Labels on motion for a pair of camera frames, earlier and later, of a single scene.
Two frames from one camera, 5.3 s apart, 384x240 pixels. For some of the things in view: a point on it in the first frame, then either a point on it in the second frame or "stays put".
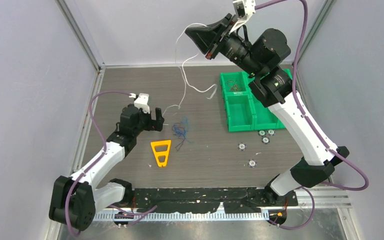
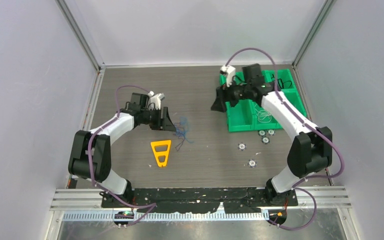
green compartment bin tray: (243, 110) stays put
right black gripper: (204, 37) → (223, 94)
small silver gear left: (242, 146) stays put
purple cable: (179, 131) stays put
